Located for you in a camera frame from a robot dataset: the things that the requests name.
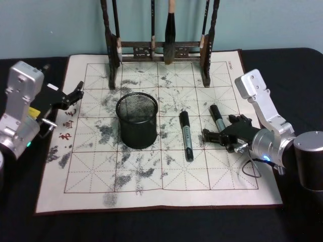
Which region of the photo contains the black and grey marker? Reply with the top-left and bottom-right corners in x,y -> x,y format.
209,104 -> 228,134
179,110 -> 195,163

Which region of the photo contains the thin dark right gripper cable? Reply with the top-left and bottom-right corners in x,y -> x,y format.
241,144 -> 287,180

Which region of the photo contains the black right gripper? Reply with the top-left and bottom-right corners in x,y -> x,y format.
202,114 -> 261,154

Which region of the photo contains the black table cloth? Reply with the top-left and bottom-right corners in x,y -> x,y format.
0,47 -> 323,242

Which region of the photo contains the thin dark gripper cable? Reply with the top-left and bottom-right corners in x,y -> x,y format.
241,144 -> 287,180
38,117 -> 57,139

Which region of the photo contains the black mesh pen cup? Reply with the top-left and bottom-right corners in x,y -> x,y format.
115,92 -> 159,150

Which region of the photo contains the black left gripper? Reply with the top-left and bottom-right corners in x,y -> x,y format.
29,80 -> 85,122

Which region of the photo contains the dark wooden brush rack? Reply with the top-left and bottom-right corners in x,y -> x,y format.
100,0 -> 221,90

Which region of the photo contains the thin dark calligraphy brush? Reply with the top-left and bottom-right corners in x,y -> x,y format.
150,0 -> 156,62
199,0 -> 211,49
112,0 -> 124,65

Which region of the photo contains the large black-haired calligraphy brush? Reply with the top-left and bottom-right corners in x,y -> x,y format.
164,0 -> 177,66

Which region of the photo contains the thin dark left gripper cable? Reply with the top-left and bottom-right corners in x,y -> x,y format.
38,117 -> 57,139

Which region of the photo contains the cream gridded calligraphy mat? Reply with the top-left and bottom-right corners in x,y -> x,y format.
34,48 -> 284,215

